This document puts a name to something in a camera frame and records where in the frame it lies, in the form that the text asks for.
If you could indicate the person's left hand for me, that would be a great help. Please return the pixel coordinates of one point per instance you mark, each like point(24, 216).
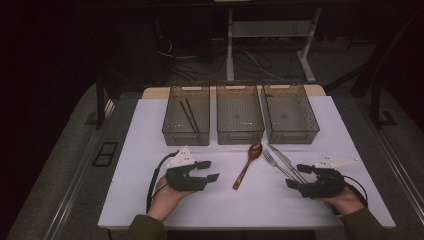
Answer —
point(166, 200)

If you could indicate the white metal desk frame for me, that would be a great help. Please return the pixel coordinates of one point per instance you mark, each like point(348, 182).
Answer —
point(229, 50)

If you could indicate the black floor outlet frame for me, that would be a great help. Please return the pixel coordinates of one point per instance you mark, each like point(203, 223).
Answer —
point(105, 154)

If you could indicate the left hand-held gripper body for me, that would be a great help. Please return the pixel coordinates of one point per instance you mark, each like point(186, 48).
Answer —
point(181, 180)

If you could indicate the black metal stand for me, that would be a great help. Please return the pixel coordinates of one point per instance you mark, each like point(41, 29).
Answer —
point(376, 106)

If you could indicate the light wooden board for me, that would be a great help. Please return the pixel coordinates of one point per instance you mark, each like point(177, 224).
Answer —
point(155, 92)

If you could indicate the silver metal knife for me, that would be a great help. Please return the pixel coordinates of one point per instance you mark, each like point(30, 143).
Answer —
point(280, 154)

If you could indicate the clear grey plastic bin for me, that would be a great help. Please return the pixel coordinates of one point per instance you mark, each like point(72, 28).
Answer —
point(239, 116)
point(288, 115)
point(173, 116)

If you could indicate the person's right hand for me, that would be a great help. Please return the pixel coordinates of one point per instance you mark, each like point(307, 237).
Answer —
point(346, 201)

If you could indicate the brown wooden spoon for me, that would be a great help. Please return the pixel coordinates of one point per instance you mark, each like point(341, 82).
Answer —
point(255, 150)

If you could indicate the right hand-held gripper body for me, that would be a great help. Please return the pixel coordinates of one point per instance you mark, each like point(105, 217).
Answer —
point(325, 185)

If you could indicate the metal floor rail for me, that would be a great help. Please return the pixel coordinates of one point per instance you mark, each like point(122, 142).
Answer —
point(400, 166)
point(75, 186)

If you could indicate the silver metal fork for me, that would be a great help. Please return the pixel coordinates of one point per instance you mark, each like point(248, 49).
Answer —
point(271, 162)

